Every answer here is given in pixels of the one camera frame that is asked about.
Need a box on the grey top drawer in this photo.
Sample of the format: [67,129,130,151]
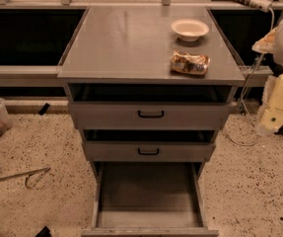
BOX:
[68,83,231,130]

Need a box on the white power cable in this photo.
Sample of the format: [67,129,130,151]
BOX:
[223,7,277,147]

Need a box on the grey drawer cabinet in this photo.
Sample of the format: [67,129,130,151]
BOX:
[57,4,247,237]

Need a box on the grey drawer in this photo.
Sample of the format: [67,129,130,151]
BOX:
[82,129,215,162]
[81,162,219,237]
[68,83,231,130]

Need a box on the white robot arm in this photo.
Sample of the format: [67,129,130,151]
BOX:
[251,19,283,135]

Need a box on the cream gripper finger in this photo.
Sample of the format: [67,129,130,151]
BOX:
[255,73,283,135]

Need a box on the small black floor block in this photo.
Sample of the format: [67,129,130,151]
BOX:
[38,103,50,116]

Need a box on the grey bottom drawer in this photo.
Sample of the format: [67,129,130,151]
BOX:
[81,162,219,237]

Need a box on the grey middle drawer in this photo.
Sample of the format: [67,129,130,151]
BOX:
[82,129,215,162]

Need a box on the white paper bowl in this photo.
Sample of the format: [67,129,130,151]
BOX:
[172,19,209,42]

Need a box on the metal grabber stick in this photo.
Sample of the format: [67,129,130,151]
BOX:
[0,167,50,183]

